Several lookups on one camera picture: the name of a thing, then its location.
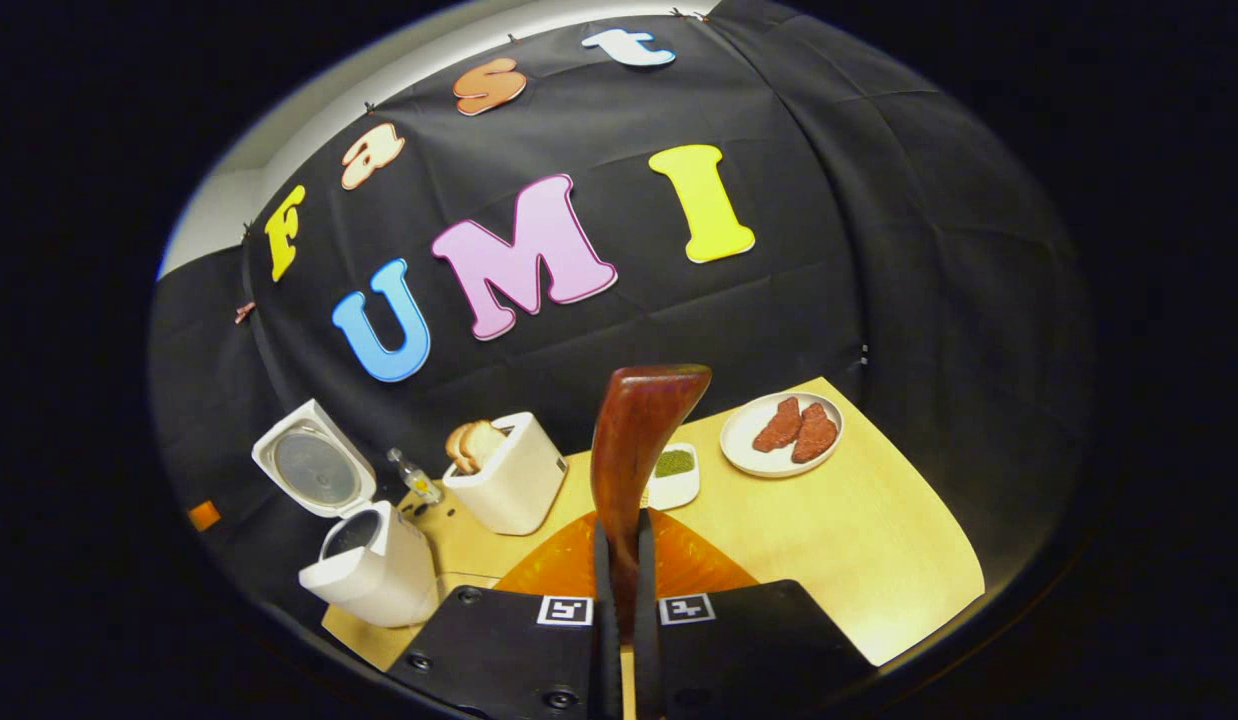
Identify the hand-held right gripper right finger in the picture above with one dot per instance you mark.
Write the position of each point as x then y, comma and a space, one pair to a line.
646, 640

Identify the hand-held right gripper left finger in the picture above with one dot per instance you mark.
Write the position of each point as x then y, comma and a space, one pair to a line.
603, 640

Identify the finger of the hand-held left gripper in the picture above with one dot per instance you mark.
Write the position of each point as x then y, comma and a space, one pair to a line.
204, 516

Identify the white rice cooker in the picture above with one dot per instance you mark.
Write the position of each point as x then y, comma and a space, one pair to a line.
379, 570

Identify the brown wooden spoon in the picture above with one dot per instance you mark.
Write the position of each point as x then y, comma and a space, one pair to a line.
634, 440

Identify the divided white bean dish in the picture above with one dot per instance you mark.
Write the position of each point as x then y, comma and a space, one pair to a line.
676, 475

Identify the white toaster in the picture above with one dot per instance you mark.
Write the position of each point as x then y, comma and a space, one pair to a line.
514, 480

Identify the pink clothes peg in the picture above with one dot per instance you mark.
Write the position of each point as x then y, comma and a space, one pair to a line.
245, 312

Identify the small glass bottle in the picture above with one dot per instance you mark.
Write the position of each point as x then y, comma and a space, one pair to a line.
419, 480

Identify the round white plate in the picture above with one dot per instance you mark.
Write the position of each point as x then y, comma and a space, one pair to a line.
744, 445

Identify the toasted bread slice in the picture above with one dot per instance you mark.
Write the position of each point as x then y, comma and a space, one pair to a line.
487, 440
459, 445

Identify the red meat slice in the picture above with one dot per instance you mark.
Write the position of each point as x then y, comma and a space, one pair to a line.
777, 425
815, 434

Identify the black backdrop cloth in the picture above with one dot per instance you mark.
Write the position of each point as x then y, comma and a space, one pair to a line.
879, 250

